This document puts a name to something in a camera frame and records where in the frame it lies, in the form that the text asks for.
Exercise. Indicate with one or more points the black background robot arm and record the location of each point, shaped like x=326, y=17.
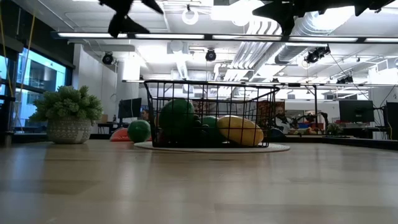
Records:
x=323, y=119

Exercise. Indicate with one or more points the green plant in white pot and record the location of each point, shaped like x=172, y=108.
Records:
x=68, y=105

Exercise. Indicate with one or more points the light green toy fruit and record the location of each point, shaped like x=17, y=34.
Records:
x=176, y=119

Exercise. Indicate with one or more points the yellow toy mango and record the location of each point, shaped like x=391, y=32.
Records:
x=239, y=130

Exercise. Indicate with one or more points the long ceiling light bar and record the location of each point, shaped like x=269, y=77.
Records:
x=169, y=36

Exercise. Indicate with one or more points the person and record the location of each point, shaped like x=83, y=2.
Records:
x=281, y=123
x=145, y=115

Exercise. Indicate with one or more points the round white mat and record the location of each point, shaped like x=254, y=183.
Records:
x=280, y=148

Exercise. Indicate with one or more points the small background plant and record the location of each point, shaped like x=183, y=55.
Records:
x=334, y=129

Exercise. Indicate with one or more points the black ceiling spotlight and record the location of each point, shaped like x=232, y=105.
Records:
x=211, y=55
x=345, y=80
x=312, y=57
x=108, y=59

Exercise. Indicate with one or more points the red watermelon slice toy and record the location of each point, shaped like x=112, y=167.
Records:
x=120, y=136

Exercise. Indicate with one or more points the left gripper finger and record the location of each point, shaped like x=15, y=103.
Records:
x=127, y=28
x=153, y=4

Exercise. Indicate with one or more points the black background stand post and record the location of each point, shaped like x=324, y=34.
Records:
x=316, y=102

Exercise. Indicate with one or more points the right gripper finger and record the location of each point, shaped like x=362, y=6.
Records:
x=288, y=25
x=276, y=10

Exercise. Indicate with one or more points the white ceiling pipe bundle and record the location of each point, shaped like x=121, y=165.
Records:
x=255, y=46

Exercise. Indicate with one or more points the dark green round toy fruit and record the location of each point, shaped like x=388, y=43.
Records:
x=139, y=131
x=211, y=124

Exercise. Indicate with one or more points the black computer monitor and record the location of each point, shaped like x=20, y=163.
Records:
x=356, y=111
x=129, y=108
x=392, y=119

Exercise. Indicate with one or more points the silver ventilation duct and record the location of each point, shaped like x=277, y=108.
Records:
x=298, y=53

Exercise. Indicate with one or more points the large glass window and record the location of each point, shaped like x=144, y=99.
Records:
x=40, y=74

